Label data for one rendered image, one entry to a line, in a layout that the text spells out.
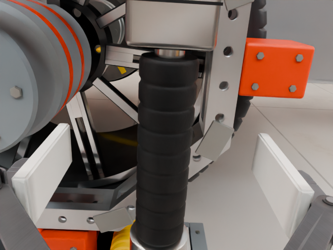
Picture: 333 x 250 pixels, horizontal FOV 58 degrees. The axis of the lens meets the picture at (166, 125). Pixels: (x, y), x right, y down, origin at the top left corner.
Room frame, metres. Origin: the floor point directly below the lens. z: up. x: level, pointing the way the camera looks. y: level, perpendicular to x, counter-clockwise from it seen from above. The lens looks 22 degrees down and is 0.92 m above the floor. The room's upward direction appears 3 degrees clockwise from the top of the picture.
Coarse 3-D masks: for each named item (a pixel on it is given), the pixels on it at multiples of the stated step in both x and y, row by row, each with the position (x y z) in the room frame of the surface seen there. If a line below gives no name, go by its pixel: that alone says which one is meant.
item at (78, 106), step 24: (72, 0) 0.49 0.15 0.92; (96, 24) 0.49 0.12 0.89; (120, 48) 0.49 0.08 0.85; (96, 72) 0.49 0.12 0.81; (120, 96) 0.49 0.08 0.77; (72, 120) 0.49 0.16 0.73; (24, 144) 0.48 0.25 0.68; (72, 144) 0.61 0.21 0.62; (96, 144) 0.49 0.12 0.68; (120, 144) 0.60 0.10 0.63; (72, 168) 0.51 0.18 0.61; (96, 168) 0.49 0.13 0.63; (120, 168) 0.49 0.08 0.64
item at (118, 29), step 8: (96, 0) 0.87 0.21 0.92; (104, 0) 0.91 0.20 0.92; (112, 0) 0.91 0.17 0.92; (120, 0) 0.91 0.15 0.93; (96, 8) 0.87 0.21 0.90; (104, 8) 0.86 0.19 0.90; (112, 24) 0.87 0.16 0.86; (120, 24) 0.87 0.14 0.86; (112, 32) 0.86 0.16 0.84; (120, 32) 0.87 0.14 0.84; (112, 40) 0.87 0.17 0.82; (120, 40) 0.90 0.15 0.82; (96, 48) 0.87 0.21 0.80; (136, 56) 0.92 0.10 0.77; (112, 72) 0.91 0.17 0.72; (120, 72) 0.91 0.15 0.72; (128, 72) 0.91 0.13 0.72
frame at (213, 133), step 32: (224, 0) 0.39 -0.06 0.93; (224, 32) 0.39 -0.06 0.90; (224, 64) 0.39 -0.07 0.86; (224, 96) 0.39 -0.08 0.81; (224, 128) 0.39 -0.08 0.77; (192, 160) 0.39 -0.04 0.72; (64, 192) 0.42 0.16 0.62; (96, 192) 0.43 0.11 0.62; (128, 192) 0.39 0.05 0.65; (64, 224) 0.38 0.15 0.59; (96, 224) 0.38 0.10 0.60; (128, 224) 0.38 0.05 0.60
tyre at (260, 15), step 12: (264, 0) 0.48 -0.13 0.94; (228, 12) 0.47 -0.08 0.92; (252, 12) 0.47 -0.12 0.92; (264, 12) 0.48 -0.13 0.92; (252, 24) 0.47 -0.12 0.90; (264, 24) 0.48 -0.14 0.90; (252, 36) 0.47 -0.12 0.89; (264, 36) 0.48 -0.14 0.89; (240, 96) 0.47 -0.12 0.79; (252, 96) 0.48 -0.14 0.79; (240, 108) 0.47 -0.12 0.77; (240, 120) 0.48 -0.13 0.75; (204, 168) 0.47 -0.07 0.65; (192, 180) 0.48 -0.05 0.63
